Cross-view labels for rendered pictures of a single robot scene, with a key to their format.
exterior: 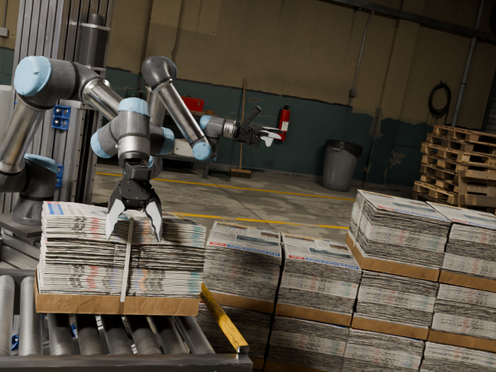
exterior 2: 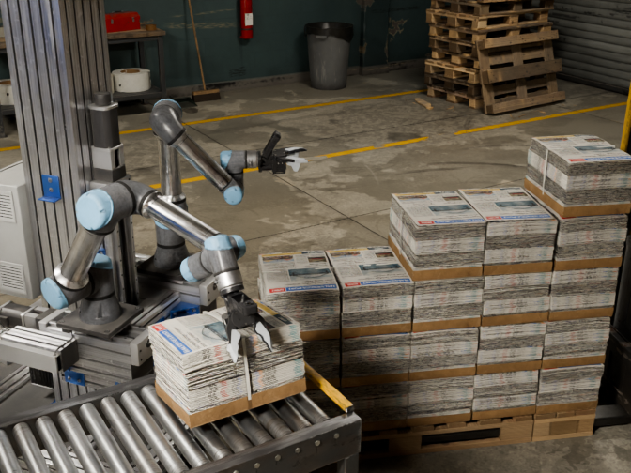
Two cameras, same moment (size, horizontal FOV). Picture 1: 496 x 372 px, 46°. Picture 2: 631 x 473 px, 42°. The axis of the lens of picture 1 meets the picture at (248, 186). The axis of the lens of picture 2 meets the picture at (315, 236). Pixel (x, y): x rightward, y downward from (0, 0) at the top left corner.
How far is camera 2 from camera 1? 1.13 m
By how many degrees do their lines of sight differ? 16
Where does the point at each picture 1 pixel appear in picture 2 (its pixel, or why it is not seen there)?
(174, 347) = (298, 421)
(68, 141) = not seen: hidden behind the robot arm
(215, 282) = not seen: hidden behind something
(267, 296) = (332, 325)
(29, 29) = (33, 121)
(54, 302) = (202, 417)
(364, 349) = (426, 347)
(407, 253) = (451, 258)
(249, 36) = not seen: outside the picture
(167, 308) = (283, 392)
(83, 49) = (98, 132)
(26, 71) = (89, 208)
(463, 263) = (502, 254)
